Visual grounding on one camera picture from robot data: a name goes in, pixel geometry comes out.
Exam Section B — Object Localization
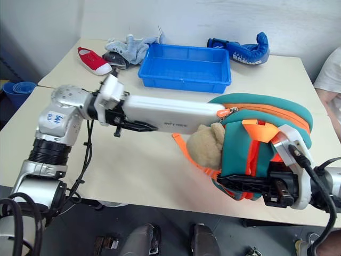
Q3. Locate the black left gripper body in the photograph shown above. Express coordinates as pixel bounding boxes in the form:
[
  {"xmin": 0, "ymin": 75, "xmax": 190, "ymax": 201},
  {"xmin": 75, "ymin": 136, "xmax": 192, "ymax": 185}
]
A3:
[{"xmin": 104, "ymin": 102, "xmax": 129, "ymax": 138}]

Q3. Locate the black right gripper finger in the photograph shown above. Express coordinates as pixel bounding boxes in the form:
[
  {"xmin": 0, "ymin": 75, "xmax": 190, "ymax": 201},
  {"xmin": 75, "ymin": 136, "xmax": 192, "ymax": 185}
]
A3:
[{"xmin": 216, "ymin": 174, "xmax": 270, "ymax": 195}]

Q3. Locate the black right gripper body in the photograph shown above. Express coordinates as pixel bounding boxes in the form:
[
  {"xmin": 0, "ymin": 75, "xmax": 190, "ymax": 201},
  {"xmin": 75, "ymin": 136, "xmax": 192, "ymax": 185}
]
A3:
[{"xmin": 262, "ymin": 161, "xmax": 298, "ymax": 208}]

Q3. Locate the orange and teal backpack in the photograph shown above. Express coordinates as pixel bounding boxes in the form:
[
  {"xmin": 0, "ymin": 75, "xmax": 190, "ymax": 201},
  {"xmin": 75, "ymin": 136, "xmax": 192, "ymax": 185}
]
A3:
[{"xmin": 172, "ymin": 92, "xmax": 314, "ymax": 202}]

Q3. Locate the red and white shoe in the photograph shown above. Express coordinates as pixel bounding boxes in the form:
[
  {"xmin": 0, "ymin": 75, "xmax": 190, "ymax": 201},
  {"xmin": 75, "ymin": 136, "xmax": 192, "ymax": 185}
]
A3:
[{"xmin": 77, "ymin": 46, "xmax": 113, "ymax": 76}]

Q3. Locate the light blue towel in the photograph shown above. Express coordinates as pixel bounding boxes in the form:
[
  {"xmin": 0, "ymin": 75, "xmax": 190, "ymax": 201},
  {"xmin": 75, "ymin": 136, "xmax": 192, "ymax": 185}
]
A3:
[{"xmin": 104, "ymin": 25, "xmax": 167, "ymax": 66}]

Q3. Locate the brown plush bear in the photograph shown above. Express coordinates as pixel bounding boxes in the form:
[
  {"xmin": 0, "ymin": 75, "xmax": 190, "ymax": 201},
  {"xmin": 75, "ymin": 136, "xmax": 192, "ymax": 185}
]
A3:
[{"xmin": 186, "ymin": 123, "xmax": 226, "ymax": 171}]

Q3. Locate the dark rounded shape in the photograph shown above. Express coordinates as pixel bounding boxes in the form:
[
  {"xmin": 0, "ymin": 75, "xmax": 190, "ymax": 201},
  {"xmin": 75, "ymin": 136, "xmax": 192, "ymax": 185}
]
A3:
[
  {"xmin": 189, "ymin": 222, "xmax": 222, "ymax": 256},
  {"xmin": 124, "ymin": 223, "xmax": 162, "ymax": 256}
]

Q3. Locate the blue plastic bin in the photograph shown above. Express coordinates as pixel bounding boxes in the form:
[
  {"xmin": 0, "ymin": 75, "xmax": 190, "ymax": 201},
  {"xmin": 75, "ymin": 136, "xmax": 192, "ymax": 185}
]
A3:
[{"xmin": 137, "ymin": 43, "xmax": 232, "ymax": 94}]

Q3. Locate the blue rolled mat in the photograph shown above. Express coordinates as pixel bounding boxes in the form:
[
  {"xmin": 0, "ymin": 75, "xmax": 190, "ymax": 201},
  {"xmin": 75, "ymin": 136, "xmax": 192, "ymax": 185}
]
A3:
[{"xmin": 2, "ymin": 81, "xmax": 37, "ymax": 110}]

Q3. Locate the person in white shirt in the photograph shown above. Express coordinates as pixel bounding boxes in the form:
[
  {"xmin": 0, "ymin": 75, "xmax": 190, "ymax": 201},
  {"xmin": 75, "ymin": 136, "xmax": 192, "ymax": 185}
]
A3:
[{"xmin": 313, "ymin": 46, "xmax": 341, "ymax": 119}]

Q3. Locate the blue boxing glove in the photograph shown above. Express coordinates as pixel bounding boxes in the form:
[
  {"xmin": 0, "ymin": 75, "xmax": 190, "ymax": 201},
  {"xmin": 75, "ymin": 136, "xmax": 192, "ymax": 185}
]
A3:
[{"xmin": 207, "ymin": 31, "xmax": 271, "ymax": 67}]

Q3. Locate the silver robot torso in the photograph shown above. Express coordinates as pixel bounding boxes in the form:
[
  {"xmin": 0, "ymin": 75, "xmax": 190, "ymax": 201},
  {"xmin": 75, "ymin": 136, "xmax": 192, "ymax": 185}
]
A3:
[{"xmin": 0, "ymin": 197, "xmax": 47, "ymax": 256}]

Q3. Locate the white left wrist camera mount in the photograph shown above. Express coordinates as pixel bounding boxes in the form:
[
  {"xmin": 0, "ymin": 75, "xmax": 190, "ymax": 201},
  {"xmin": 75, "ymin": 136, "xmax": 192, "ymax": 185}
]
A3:
[{"xmin": 93, "ymin": 74, "xmax": 126, "ymax": 126}]

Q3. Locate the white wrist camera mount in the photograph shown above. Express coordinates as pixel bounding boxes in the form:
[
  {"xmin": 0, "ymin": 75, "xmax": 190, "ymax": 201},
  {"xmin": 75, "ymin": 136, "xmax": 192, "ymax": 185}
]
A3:
[
  {"xmin": 93, "ymin": 74, "xmax": 126, "ymax": 126},
  {"xmin": 271, "ymin": 124, "xmax": 315, "ymax": 210}
]

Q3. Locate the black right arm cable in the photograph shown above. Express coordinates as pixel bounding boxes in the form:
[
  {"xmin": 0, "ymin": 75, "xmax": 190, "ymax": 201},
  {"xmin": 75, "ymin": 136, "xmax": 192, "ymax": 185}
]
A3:
[{"xmin": 289, "ymin": 143, "xmax": 341, "ymax": 256}]

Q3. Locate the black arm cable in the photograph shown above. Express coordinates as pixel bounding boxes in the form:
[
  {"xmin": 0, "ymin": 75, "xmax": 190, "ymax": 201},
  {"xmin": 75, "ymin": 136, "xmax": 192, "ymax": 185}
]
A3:
[
  {"xmin": 289, "ymin": 143, "xmax": 341, "ymax": 256},
  {"xmin": 65, "ymin": 118, "xmax": 95, "ymax": 205}
]

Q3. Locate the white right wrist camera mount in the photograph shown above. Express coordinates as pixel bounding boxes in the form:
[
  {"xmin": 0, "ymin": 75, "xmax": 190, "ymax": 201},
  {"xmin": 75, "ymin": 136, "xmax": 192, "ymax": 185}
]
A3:
[{"xmin": 271, "ymin": 124, "xmax": 315, "ymax": 210}]

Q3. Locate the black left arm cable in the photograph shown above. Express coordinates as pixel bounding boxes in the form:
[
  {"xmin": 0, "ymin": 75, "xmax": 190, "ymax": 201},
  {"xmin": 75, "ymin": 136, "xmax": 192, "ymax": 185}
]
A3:
[{"xmin": 65, "ymin": 118, "xmax": 95, "ymax": 205}]

